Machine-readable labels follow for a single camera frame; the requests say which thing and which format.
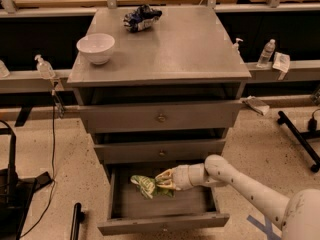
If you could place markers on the clear plastic water bottle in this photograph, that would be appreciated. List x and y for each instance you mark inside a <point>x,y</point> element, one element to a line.
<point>266,53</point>

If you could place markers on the white wipes packet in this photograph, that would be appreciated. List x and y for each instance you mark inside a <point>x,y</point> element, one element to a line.
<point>281,62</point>

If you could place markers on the folded grey cloth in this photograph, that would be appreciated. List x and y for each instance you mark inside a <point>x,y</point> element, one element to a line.
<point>257,105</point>

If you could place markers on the grey middle drawer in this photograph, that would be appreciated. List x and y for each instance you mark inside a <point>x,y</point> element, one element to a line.
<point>158,151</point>

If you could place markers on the clear bottle far left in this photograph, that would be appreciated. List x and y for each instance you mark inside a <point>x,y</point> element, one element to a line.
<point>4,72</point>

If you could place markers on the green jalapeno chip bag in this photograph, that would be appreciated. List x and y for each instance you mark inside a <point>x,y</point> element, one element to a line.
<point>148,188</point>

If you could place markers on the black bar on floor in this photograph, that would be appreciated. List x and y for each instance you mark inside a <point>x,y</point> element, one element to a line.
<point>77,219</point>

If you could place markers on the grey top drawer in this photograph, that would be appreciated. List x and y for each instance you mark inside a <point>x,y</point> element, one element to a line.
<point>159,116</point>

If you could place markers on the clear sanitizer pump bottle left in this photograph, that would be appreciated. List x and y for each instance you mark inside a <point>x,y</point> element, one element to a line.
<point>44,68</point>

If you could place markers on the small sanitizer pump bottle right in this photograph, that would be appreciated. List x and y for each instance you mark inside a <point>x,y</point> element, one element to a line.
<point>237,44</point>

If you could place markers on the grey wooden drawer cabinet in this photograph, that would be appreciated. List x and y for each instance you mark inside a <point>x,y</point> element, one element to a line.
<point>186,56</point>

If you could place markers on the wooden workbench with metal frame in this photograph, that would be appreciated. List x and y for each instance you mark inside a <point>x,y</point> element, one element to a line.
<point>303,74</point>

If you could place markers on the black stand base left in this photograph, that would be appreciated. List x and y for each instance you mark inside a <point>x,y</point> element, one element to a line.
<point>16,194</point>

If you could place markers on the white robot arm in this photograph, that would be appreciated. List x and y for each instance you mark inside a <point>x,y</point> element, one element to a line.
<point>298,217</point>

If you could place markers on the grey open bottom drawer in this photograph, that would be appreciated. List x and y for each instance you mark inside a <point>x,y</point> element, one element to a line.
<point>130,212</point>

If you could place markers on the black wheeled stand leg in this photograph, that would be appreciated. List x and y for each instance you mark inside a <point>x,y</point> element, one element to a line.
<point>304,137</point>

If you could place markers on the white ceramic bowl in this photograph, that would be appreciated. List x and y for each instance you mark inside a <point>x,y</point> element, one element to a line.
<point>97,48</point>

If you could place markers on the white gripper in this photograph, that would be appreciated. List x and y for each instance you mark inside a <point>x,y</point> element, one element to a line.
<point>180,178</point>

